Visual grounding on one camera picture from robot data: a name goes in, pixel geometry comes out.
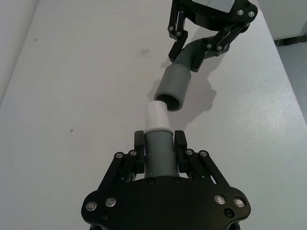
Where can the grey pipe with white tip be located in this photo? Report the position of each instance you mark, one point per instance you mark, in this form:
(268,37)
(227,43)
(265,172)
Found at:
(159,153)

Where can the white cabinet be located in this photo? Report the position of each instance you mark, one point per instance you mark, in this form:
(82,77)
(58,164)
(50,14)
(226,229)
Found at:
(292,14)

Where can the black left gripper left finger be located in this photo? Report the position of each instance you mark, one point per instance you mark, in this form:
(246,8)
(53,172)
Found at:
(139,153)

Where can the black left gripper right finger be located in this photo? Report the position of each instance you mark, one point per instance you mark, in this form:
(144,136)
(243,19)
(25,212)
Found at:
(181,153)

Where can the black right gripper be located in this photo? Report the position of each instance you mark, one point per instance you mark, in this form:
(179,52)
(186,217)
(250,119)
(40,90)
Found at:
(216,20)

